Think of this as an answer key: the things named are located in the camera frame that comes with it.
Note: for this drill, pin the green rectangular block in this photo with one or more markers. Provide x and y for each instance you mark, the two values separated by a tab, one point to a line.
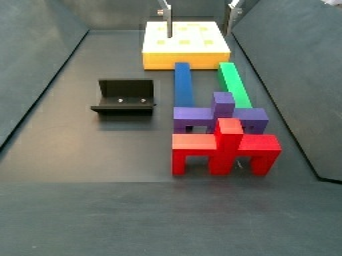
232	84

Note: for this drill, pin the black angle bracket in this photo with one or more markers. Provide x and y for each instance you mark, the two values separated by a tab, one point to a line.
126	95

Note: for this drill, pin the red cross-shaped block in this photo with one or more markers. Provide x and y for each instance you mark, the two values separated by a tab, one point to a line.
222	146

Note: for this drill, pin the blue rectangular block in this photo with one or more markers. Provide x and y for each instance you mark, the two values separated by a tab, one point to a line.
183	85

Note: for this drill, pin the purple cross-shaped block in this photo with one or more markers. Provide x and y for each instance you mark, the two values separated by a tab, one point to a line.
254	118

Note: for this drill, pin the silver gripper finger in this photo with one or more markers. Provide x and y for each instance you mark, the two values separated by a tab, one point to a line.
234	12
166	12

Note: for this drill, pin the yellow board with slots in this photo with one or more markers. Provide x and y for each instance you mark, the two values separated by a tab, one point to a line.
196	43

